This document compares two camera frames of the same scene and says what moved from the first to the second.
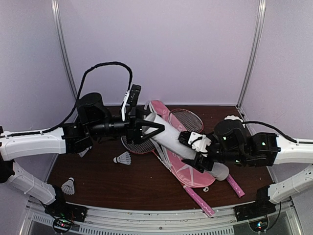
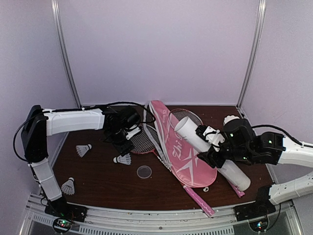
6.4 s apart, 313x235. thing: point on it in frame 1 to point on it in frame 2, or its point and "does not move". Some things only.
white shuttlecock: x=124 y=157 does not move
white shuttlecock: x=81 y=154 does not move
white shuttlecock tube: x=169 y=136 to x=231 y=172
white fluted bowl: x=233 y=117 does not move
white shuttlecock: x=68 y=187 does not move
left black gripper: x=134 y=133 to x=124 y=149
